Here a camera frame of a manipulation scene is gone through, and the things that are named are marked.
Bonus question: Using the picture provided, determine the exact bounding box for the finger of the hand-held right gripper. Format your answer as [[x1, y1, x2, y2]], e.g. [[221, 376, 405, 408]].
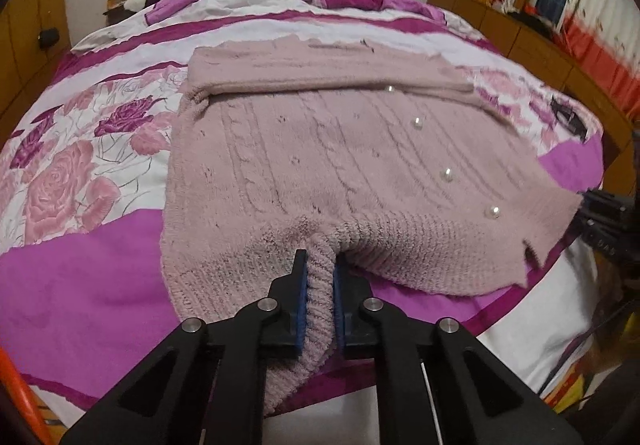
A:
[[575, 189, 633, 231]]

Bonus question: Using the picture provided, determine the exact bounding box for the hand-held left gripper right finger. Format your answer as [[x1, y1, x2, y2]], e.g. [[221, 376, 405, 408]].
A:
[[332, 261, 586, 445]]

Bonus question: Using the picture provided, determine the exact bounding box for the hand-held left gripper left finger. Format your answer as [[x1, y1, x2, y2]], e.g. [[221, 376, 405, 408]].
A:
[[60, 249, 308, 445]]

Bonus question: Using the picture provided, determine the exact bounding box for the pink knit cardigan sweater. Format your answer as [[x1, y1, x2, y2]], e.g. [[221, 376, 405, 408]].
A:
[[160, 36, 586, 418]]

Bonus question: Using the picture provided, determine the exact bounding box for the dark clothes pile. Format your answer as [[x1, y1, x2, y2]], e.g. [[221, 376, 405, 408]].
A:
[[515, 7, 566, 33]]

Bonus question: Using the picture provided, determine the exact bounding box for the small black patterned cloth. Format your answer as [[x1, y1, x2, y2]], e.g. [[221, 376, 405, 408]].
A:
[[549, 97, 590, 142]]

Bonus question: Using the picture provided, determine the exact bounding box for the white and red curtain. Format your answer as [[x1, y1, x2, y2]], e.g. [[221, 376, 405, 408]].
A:
[[560, 0, 640, 90]]

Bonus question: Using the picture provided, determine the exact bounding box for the floral magenta bed cover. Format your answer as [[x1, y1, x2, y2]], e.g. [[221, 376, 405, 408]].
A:
[[0, 0, 621, 426]]

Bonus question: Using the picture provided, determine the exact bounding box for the orange bar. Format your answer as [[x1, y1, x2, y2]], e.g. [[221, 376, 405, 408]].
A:
[[0, 345, 53, 445]]

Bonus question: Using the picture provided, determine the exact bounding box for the wooden wardrobe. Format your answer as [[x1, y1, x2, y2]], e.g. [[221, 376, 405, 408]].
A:
[[0, 0, 71, 136]]

